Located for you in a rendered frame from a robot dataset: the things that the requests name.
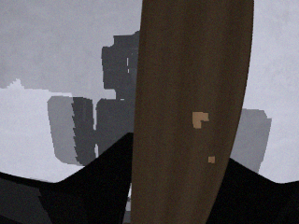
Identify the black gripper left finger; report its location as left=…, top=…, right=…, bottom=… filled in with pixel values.
left=0, top=132, right=134, bottom=224

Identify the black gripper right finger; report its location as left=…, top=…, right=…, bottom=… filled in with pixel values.
left=206, top=158, right=299, bottom=224

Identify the brown wooden board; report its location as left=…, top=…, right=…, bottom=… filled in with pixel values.
left=130, top=0, right=254, bottom=224

